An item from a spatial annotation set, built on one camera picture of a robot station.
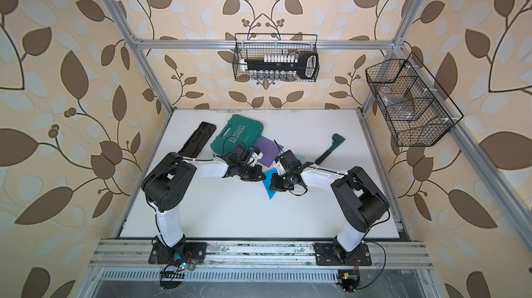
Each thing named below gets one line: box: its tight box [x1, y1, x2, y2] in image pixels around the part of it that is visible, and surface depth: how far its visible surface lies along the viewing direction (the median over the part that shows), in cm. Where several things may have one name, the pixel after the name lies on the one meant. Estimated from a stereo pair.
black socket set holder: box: [238, 51, 320, 81], surface depth 86 cm
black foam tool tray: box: [178, 121, 217, 159], surface depth 108 cm
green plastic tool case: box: [209, 114, 264, 157], surface depth 107 cm
